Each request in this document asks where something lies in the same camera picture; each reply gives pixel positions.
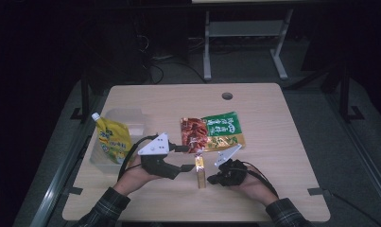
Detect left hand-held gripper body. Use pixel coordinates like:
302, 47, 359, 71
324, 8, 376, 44
137, 131, 182, 181

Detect hand-held gripper black cable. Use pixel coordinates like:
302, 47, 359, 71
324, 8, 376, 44
116, 134, 160, 182
240, 161, 280, 200

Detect green and red food packet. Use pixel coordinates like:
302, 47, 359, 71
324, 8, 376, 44
180, 111, 247, 155

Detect small pink-topped box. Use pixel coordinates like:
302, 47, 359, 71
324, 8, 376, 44
194, 149, 208, 190

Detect person's right hand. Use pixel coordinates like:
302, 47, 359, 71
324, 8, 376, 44
230, 171, 280, 207

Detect thin black floor cable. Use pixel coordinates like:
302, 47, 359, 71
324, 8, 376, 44
331, 191, 381, 227

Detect black floor cables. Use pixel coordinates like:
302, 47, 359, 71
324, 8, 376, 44
137, 33, 209, 85

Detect clear plastic container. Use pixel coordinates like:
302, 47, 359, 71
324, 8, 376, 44
89, 107, 147, 174

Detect right hand-held gripper black cable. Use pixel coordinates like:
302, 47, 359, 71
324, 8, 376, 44
240, 161, 280, 200

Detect left hand-held gripper black cable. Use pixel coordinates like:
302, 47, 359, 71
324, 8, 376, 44
116, 134, 160, 182

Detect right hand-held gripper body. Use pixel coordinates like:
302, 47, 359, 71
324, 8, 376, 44
214, 143, 249, 187

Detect white metal stand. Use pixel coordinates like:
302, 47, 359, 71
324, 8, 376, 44
202, 8, 295, 81

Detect black metal stand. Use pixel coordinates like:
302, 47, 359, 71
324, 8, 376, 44
338, 65, 366, 123
69, 71, 92, 125

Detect grey tape strip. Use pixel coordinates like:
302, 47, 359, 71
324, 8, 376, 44
306, 187, 333, 197
62, 186, 84, 196

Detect person's left hand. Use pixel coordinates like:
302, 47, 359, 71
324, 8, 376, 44
113, 155, 163, 198

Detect yellow spouted pouch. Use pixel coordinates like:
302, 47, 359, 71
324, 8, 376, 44
91, 112, 133, 166

